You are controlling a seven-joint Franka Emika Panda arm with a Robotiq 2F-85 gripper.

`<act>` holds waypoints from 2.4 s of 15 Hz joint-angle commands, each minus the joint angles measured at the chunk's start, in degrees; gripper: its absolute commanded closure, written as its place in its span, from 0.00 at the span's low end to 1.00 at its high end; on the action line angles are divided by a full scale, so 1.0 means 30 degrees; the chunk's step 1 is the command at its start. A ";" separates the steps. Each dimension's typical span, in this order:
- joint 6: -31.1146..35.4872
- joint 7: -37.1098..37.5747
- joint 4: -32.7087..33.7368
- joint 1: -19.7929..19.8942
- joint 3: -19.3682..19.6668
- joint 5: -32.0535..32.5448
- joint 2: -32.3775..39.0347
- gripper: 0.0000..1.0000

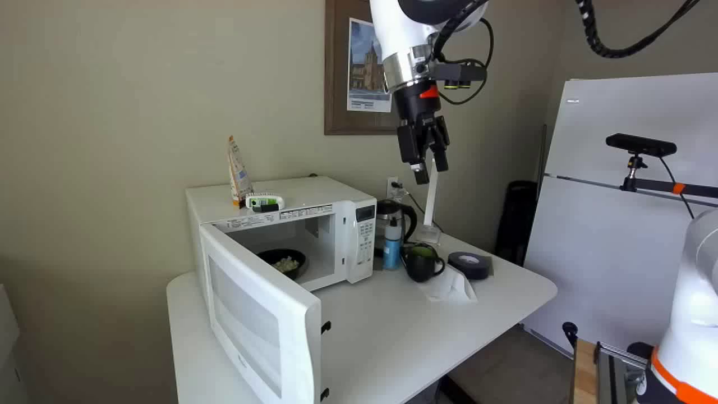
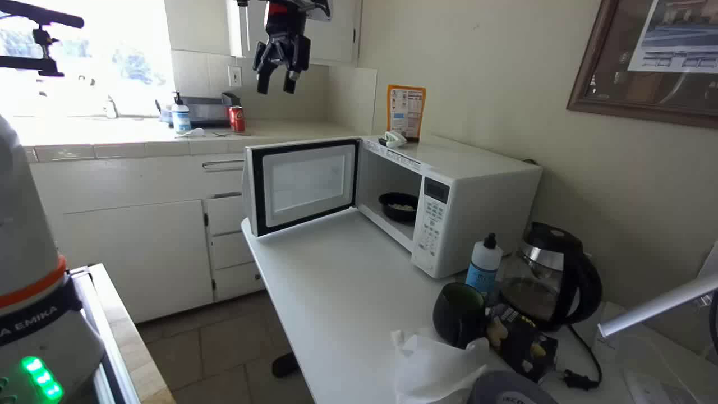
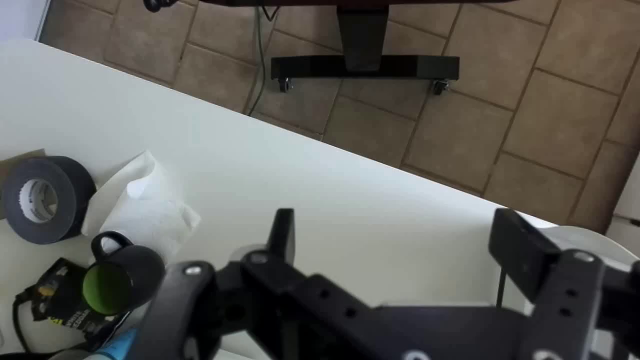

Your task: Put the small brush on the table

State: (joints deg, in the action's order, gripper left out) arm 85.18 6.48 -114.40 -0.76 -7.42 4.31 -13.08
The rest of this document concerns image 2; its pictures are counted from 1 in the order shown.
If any black and yellow box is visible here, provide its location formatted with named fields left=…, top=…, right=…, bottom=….
left=483, top=301, right=562, bottom=384

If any red can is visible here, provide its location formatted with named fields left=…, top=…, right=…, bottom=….
left=226, top=104, right=249, bottom=138

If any brown framed picture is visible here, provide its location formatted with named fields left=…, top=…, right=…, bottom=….
left=566, top=0, right=718, bottom=130

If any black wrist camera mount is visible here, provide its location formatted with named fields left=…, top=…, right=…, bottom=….
left=294, top=0, right=332, bottom=22

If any white cabinet with drawers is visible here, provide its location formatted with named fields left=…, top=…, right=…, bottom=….
left=28, top=151, right=267, bottom=325

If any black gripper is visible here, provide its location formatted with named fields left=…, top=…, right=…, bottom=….
left=251, top=0, right=314, bottom=98

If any white rod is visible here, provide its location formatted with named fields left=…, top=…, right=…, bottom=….
left=598, top=273, right=718, bottom=340

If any white microwave oven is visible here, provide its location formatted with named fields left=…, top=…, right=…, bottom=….
left=245, top=132, right=546, bottom=284

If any black bowl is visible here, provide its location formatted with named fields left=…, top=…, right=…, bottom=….
left=378, top=192, right=420, bottom=225

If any black mug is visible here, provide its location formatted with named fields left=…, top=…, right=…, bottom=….
left=430, top=280, right=490, bottom=350

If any clear soap dispenser bottle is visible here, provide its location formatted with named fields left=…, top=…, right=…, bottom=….
left=170, top=91, right=195, bottom=138

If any black power cable with plug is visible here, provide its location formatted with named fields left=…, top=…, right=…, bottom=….
left=550, top=321, right=605, bottom=394

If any wooden edged robot stand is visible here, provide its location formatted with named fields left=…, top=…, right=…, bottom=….
left=67, top=261, right=177, bottom=404

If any black countertop appliance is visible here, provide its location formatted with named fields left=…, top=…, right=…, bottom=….
left=177, top=91, right=243, bottom=130

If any blue bottle with white cap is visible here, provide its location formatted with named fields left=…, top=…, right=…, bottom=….
left=463, top=231, right=506, bottom=303

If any black table foot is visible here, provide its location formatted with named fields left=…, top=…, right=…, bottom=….
left=270, top=350, right=303, bottom=383

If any black glass electric kettle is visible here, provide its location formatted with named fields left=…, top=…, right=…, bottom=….
left=498, top=220, right=605, bottom=333

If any white crumpled cloth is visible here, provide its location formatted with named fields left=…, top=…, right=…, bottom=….
left=391, top=328, right=490, bottom=404

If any black camera stand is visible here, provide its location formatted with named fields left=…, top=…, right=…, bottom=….
left=0, top=0, right=87, bottom=80

